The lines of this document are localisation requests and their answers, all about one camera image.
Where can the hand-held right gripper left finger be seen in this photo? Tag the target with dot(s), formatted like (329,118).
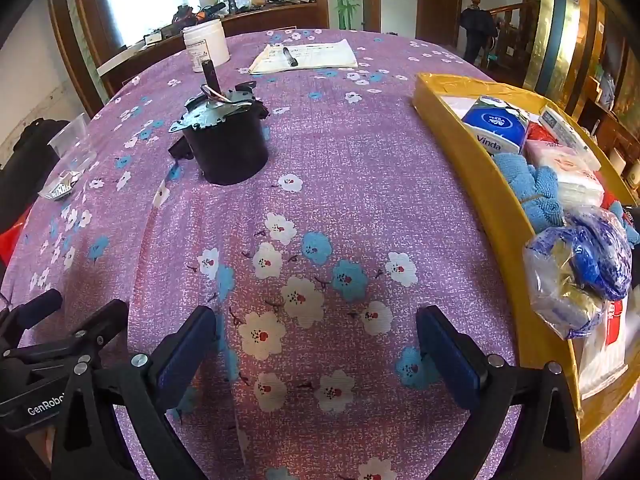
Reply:
(185,355)

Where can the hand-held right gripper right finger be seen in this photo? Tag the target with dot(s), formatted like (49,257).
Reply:
(450,355)

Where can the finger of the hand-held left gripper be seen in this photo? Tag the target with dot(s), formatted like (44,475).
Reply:
(42,304)
(102,322)

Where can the yellow cardboard box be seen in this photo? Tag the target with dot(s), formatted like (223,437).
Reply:
(505,195)

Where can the light blue towel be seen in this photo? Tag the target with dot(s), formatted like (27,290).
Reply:
(535,190)

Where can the red plastic bag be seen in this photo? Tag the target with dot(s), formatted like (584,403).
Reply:
(539,132)

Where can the person's left hand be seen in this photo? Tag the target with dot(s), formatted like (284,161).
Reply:
(41,447)

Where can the red plastic sack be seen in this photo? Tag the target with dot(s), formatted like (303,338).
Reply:
(12,242)

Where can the silver foil wrapper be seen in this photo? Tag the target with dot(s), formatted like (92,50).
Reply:
(62,187)

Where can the black bag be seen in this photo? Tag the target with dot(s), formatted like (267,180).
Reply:
(25,170)

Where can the red and white packet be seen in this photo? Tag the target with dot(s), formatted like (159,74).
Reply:
(607,350)

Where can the clear plastic cup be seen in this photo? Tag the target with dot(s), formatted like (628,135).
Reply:
(75,140)

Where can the bagged blue cloth bundle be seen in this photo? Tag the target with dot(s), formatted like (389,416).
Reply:
(590,250)

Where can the black cylindrical motor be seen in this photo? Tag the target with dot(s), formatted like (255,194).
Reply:
(230,150)

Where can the purple floral tablecloth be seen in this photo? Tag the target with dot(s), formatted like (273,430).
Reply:
(350,160)

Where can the pink tissue pack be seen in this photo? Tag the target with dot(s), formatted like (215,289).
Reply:
(565,165)

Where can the blue tissue pack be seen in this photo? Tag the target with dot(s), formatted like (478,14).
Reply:
(492,127)

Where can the white printed wipes packet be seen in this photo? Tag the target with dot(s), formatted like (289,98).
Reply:
(570,135)

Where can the white plastic jar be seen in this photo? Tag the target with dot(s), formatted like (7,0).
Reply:
(207,45)

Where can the black pen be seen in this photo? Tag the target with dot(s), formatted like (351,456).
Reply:
(290,56)

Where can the wooden framed window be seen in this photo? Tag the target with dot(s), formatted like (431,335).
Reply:
(135,0)

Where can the wooden stair railing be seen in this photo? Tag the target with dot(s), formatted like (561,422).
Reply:
(515,35)

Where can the white paper notepad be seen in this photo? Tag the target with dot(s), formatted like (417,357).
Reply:
(320,55)

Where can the gold striped pillar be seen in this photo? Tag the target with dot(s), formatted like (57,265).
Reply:
(555,30)

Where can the brown wooden door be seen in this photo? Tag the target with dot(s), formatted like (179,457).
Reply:
(440,0)

